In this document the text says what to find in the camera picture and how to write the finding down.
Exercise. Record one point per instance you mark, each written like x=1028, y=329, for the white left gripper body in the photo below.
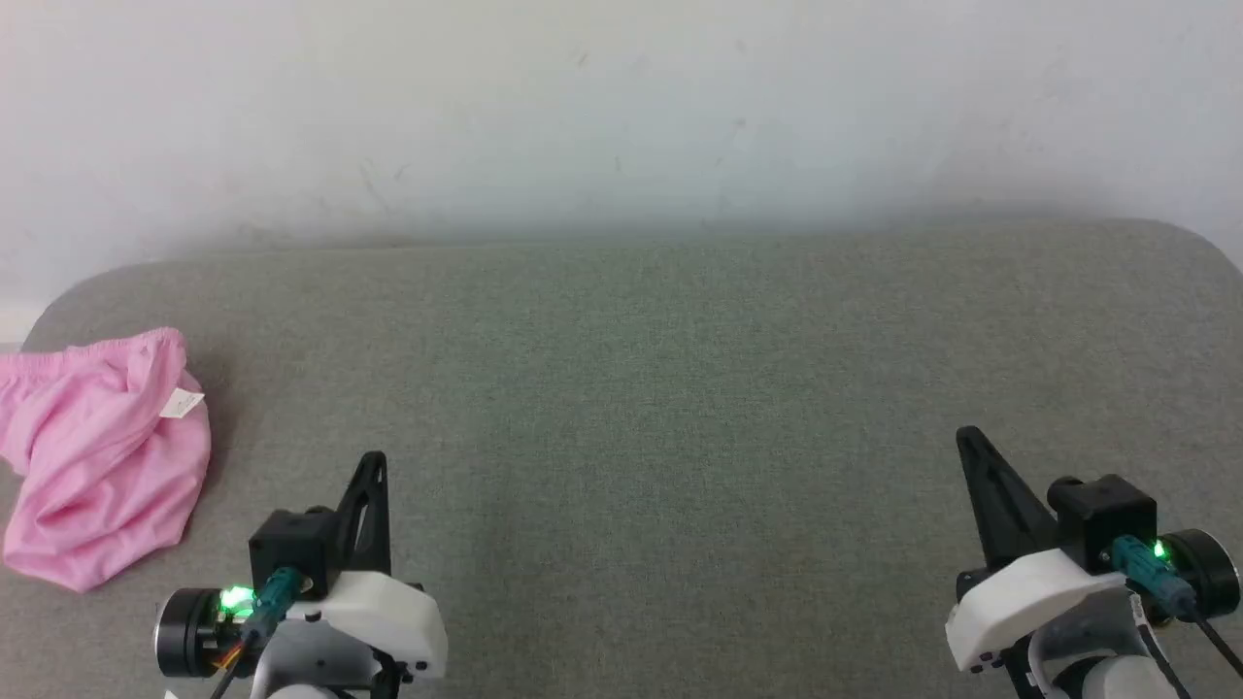
x=398, y=626

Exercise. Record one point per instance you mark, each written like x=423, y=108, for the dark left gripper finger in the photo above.
x=377, y=544

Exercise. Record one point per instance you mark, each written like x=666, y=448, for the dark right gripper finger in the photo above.
x=1005, y=515

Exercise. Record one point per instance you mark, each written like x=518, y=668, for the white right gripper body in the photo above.
x=1020, y=592

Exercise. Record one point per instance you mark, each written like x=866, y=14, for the pink garment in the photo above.
x=97, y=466

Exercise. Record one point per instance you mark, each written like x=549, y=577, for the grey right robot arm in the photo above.
x=1117, y=680

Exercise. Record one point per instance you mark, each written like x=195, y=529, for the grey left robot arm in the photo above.
x=311, y=670

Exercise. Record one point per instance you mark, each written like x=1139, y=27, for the black right wrist cylinder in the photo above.
x=1209, y=573

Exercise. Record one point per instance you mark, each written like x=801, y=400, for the black wrist cylinder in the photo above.
x=184, y=631
x=1209, y=573

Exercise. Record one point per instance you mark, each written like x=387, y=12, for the black left wrist cylinder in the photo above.
x=184, y=631

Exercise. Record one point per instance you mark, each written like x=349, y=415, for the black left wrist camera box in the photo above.
x=291, y=549

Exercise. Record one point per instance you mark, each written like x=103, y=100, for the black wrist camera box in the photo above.
x=291, y=549
x=1102, y=515

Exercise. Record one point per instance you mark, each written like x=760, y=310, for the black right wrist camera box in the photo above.
x=1102, y=515

